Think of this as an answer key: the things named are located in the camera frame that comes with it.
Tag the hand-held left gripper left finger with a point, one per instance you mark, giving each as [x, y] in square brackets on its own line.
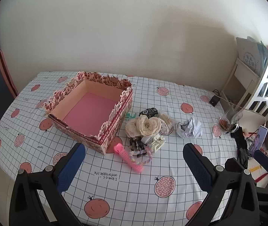
[71, 167]

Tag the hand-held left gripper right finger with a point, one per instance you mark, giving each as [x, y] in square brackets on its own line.
[198, 167]

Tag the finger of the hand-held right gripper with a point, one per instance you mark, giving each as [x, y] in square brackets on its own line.
[234, 163]
[264, 160]

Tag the white plastic spring clip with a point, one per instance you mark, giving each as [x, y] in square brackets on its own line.
[158, 143]

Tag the black and gold action figure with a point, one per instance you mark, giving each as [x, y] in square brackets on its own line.
[136, 146]

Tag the black toy car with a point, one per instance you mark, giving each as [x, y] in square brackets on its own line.
[149, 112]

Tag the green plastic toy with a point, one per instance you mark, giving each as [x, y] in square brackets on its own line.
[131, 116]

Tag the checked fruit-print cloth desktop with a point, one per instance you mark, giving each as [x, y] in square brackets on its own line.
[115, 193]

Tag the white knitted piece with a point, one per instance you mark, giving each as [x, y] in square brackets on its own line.
[256, 171]

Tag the purple photo card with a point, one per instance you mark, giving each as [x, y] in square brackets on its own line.
[258, 141]

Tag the black mesh cloth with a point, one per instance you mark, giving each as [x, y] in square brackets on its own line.
[241, 143]

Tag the crumpled white paper ball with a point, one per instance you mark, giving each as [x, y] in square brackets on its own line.
[189, 128]

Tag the glass vase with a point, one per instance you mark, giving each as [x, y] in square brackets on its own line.
[230, 122]

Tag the bag of cotton swabs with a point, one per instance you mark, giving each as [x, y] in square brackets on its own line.
[167, 124]

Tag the pink plastic comb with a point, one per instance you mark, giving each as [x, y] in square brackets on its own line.
[127, 157]

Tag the black power adapter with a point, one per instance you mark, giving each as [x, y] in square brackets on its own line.
[214, 100]

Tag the cream crochet flower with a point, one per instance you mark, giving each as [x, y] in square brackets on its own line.
[143, 126]

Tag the cream wooden stand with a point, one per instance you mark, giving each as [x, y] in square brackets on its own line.
[238, 77]

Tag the grey booklet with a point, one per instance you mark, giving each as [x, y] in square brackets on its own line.
[248, 51]

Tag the stack of books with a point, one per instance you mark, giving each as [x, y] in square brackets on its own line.
[264, 49]

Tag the pink chair back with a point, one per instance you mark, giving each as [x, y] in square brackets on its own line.
[5, 73]

